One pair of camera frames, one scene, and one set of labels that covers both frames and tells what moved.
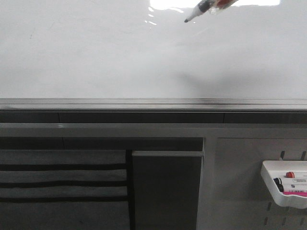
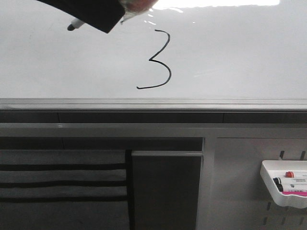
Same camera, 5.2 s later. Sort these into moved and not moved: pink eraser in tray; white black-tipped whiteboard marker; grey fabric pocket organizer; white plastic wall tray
Moved: white black-tipped whiteboard marker
Not moved: grey fabric pocket organizer; pink eraser in tray; white plastic wall tray
